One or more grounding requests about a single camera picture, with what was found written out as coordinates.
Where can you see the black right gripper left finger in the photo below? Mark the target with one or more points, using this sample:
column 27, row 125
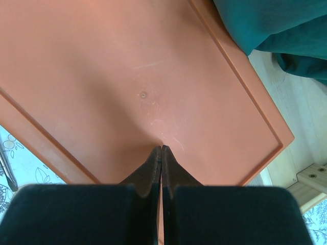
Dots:
column 124, row 213

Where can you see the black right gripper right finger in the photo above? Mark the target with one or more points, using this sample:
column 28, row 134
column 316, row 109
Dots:
column 197, row 214

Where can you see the orange drawer box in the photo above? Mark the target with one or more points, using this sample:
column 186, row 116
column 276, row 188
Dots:
column 91, row 87

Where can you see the floral patterned table mat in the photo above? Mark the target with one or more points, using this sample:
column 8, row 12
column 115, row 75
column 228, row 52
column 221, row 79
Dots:
column 26, row 167

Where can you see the wooden clothes rack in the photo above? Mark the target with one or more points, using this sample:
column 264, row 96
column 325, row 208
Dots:
column 310, row 189

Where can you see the teal green shorts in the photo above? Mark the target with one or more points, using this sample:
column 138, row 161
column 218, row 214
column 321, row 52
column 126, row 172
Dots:
column 293, row 31

